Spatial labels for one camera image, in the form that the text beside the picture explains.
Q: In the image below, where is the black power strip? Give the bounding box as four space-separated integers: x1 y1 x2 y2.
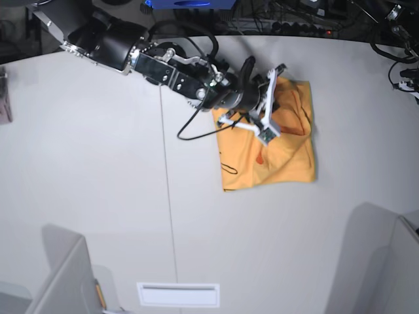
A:
271 22 333 37

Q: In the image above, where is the grey bin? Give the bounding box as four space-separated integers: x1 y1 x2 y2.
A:
1 224 126 313
352 211 418 313

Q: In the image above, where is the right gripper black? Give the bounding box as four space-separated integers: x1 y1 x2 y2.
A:
209 56 285 113

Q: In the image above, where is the grey bin lower right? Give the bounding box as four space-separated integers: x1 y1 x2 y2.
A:
352 211 418 313

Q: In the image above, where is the purple box with blue oval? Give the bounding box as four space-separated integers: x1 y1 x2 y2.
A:
149 0 236 9

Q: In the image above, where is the pink cloth at left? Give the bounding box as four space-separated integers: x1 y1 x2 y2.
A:
0 66 13 125

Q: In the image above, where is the orange T-shirt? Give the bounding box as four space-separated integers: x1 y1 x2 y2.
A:
217 78 316 192

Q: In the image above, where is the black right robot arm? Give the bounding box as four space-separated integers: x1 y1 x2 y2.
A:
29 1 286 145

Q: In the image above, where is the white label plate on table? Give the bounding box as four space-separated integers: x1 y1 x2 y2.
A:
137 283 221 308

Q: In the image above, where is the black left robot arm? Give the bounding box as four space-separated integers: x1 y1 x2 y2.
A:
352 1 418 65

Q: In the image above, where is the grey bin lower left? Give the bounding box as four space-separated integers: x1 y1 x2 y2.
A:
1 224 126 313

